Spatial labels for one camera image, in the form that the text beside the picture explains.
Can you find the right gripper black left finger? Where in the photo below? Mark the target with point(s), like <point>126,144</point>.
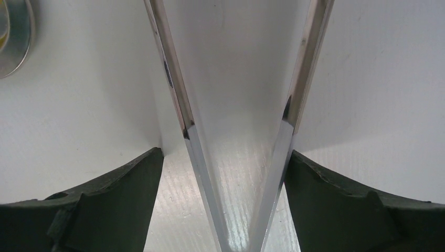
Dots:
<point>111,212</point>

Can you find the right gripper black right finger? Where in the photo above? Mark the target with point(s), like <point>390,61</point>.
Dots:
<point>332,212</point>

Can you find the stainless steel food tongs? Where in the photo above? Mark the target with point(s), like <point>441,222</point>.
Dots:
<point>309,48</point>

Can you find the stainless steel serving tray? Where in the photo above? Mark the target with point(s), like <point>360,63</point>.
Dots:
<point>17,34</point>

